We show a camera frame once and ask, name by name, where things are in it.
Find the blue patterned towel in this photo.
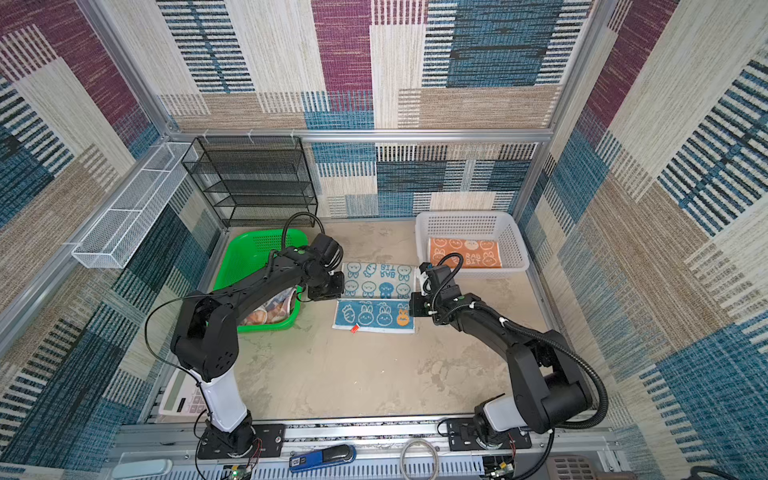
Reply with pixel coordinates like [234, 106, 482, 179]
[333, 262, 419, 334]

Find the orange bunny pattern towel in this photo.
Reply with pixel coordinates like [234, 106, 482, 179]
[428, 237, 503, 269]

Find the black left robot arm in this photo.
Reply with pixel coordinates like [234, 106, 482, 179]
[171, 233, 344, 434]

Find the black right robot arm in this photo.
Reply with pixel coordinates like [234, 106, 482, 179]
[409, 262, 609, 434]

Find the green plastic laundry basket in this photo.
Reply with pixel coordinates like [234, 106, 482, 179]
[212, 228, 310, 334]

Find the white plastic basket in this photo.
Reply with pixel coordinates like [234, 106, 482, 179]
[415, 211, 530, 279]

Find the blue black stapler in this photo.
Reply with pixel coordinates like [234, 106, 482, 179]
[288, 444, 357, 474]

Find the white desk calculator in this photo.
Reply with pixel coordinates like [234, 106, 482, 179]
[158, 370, 207, 417]

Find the light blue flat object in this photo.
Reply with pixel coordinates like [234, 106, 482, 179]
[110, 459, 173, 480]

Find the black wire mesh shelf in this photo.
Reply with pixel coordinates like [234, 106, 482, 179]
[181, 136, 318, 227]

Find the coiled white cable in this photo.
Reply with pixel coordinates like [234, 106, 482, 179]
[400, 438, 441, 480]

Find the white wire mesh tray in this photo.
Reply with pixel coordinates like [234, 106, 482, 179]
[72, 142, 189, 269]

